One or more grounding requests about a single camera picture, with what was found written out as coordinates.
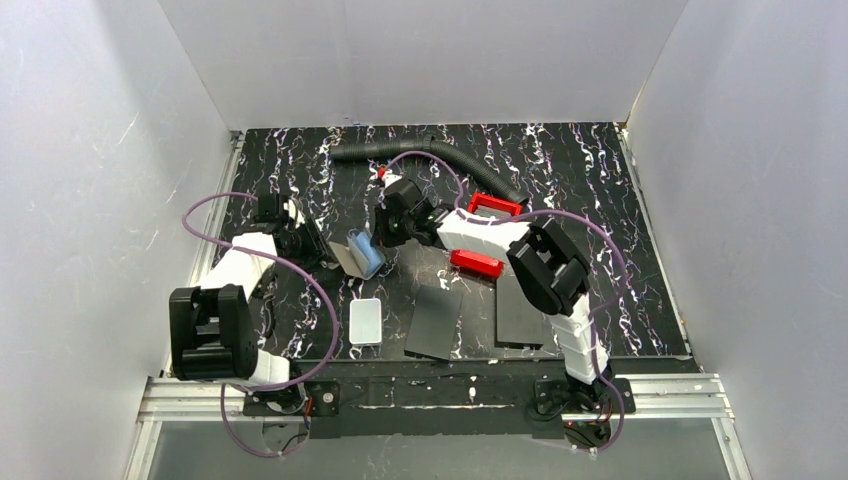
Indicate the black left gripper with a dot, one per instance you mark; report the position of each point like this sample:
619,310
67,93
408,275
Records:
315,244

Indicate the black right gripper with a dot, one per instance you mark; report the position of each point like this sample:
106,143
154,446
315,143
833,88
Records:
381,229

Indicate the red plastic tray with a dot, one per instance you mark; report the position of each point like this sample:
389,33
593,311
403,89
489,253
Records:
481,249

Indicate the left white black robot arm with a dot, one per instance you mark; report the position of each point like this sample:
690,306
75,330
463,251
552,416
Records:
211,324

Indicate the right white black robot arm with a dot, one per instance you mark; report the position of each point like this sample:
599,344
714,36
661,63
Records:
550,270

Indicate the black card left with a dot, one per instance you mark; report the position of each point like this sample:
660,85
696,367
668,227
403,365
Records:
433,324

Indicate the black card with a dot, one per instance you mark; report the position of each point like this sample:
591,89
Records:
518,324
433,324

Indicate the black card right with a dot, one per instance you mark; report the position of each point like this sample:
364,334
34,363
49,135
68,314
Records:
518,324

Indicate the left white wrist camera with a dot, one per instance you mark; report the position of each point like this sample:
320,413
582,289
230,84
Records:
295,215

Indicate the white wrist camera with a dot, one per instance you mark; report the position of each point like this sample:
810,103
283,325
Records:
385,177
295,215

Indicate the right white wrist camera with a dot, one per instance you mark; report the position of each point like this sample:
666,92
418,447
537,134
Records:
385,177

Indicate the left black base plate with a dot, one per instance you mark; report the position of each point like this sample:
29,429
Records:
311,399

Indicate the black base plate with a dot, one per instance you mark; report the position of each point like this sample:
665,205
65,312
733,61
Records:
311,399
567,396

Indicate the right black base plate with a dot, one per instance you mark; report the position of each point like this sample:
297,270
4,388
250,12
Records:
567,396

